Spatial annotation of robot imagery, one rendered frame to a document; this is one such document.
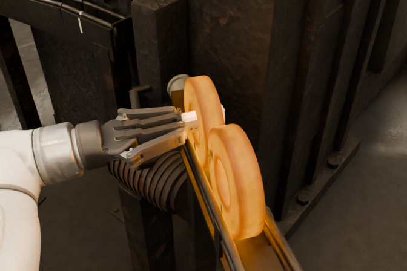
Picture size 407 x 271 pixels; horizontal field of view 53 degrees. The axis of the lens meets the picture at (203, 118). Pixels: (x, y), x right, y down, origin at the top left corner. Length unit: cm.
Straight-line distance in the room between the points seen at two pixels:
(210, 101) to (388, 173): 120
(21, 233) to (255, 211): 29
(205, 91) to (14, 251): 33
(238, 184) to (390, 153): 137
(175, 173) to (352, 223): 82
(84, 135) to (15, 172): 11
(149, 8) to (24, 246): 51
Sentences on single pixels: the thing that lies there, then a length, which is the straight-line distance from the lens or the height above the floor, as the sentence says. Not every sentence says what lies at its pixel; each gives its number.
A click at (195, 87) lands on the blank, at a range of 63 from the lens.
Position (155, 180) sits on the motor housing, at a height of 51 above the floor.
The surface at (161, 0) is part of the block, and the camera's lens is 88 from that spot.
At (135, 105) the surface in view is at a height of 59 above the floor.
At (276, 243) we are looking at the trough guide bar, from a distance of 55.
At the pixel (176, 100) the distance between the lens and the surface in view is 74.
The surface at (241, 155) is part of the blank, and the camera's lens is 50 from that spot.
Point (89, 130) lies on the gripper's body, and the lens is 65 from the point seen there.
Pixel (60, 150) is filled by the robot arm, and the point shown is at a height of 72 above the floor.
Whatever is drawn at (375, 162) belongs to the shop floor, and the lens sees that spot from 176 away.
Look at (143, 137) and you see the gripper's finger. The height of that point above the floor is 71.
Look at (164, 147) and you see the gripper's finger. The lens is 64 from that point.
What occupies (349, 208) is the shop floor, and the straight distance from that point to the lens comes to 155.
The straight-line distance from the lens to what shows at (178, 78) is 82.
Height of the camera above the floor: 113
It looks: 38 degrees down
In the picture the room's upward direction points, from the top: straight up
